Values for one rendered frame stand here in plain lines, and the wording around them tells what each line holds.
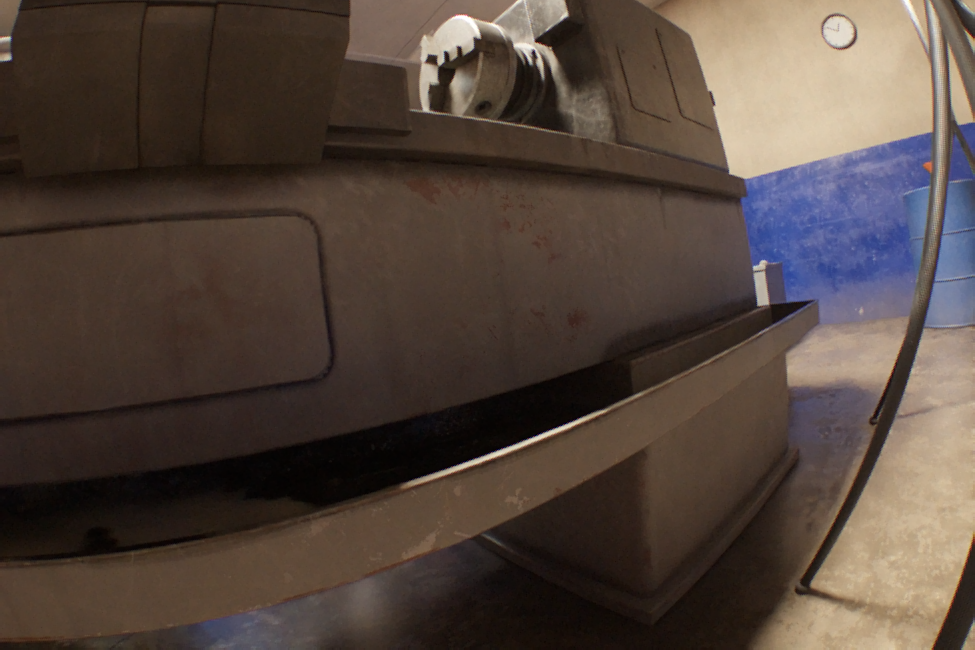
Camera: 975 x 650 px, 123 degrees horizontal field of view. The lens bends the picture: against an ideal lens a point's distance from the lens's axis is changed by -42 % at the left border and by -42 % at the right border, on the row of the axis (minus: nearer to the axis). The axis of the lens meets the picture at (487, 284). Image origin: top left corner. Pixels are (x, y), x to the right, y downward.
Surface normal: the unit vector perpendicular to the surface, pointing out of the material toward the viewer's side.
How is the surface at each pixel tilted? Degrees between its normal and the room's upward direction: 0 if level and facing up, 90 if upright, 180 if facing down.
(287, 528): 90
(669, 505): 90
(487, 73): 121
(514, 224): 90
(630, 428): 90
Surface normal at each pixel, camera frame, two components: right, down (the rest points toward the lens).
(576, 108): -0.80, 0.09
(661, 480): 0.58, -0.11
